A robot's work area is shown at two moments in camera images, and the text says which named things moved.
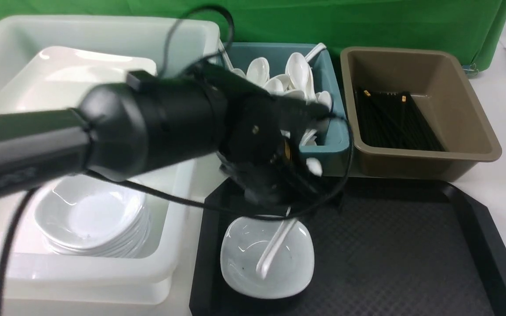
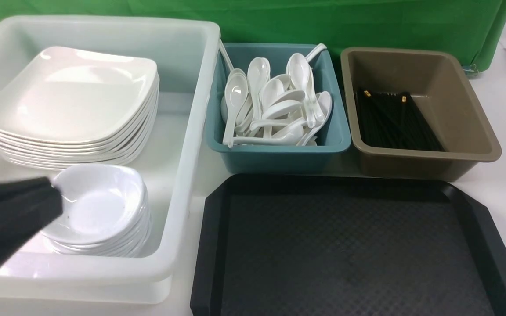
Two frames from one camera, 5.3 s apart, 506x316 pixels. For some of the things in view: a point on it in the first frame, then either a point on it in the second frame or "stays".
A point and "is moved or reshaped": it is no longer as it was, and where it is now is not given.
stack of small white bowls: x=93 y=218 stays
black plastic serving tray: x=387 y=247 stays
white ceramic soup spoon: x=314 y=166 is moved or reshaped
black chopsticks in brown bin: x=393 y=120 stays
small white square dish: x=244 y=242 to x=102 y=203
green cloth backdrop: x=474 y=27 stays
